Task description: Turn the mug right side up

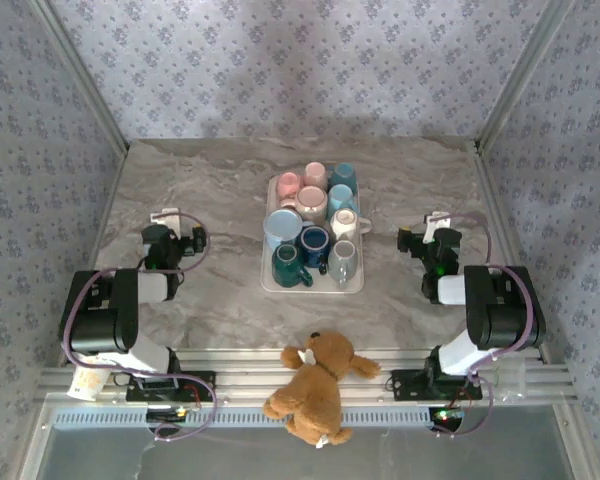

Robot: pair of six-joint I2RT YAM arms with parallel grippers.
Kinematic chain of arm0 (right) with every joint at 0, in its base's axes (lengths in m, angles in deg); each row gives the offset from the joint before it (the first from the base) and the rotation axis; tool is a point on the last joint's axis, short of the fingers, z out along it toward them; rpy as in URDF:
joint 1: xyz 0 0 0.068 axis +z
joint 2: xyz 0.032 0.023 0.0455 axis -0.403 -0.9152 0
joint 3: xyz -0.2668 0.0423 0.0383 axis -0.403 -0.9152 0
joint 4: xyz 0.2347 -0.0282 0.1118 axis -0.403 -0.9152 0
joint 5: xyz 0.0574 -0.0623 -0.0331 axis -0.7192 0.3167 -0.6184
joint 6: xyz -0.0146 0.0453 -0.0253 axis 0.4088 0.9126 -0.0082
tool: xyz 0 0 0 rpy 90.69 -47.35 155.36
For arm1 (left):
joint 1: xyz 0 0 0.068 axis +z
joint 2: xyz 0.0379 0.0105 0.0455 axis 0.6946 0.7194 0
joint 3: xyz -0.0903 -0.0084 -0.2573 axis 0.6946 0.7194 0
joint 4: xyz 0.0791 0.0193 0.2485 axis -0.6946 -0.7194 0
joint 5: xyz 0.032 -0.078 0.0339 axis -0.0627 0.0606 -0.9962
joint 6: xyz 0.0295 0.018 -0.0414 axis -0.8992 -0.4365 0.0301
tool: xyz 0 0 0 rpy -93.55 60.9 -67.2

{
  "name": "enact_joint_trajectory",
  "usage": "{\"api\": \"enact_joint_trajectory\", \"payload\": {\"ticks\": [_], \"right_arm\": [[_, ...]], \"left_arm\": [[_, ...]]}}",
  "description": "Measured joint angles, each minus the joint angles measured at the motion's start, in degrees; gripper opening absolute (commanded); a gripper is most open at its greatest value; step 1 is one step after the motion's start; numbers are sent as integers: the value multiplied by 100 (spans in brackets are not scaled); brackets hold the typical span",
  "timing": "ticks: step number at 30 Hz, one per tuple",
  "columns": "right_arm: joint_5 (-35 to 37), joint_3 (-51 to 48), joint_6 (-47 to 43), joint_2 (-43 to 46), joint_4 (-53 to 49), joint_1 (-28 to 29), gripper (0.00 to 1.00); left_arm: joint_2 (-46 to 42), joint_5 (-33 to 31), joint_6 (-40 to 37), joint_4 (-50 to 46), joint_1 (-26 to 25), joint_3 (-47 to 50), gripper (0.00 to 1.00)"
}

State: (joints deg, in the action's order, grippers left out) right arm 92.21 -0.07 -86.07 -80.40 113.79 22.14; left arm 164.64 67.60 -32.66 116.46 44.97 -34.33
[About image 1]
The white mug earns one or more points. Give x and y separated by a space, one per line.
345 222

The grey mug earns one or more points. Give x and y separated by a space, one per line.
342 260

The small light blue mug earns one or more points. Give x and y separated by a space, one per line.
341 200

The large light blue mug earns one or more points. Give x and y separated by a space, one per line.
282 227

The dark blue mug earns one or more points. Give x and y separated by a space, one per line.
314 242

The dark green mug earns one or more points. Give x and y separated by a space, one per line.
286 262

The pink beige speckled mug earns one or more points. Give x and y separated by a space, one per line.
311 202

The saturated pink faceted mug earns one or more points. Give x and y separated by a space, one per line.
287 185

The pale pink tall mug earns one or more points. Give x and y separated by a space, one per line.
315 175

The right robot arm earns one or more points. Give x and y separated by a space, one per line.
500 310

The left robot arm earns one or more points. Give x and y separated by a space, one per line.
95 320

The teal dotted mug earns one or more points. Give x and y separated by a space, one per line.
343 175

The white plastic tray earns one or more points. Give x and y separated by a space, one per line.
350 286

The instant noodle cup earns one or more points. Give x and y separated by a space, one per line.
85 382

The small circuit board with LEDs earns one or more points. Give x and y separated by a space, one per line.
167 414
447 415

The brown teddy bear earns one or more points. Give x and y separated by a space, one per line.
312 395

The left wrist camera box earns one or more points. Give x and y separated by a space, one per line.
165 220

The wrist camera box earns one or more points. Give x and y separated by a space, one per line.
437 224
165 220

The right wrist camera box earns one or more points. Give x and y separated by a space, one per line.
437 224

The aluminium rail frame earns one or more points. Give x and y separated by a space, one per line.
250 365

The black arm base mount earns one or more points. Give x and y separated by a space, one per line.
202 382
405 385

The aluminium frame post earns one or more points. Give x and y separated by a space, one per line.
82 75
526 75

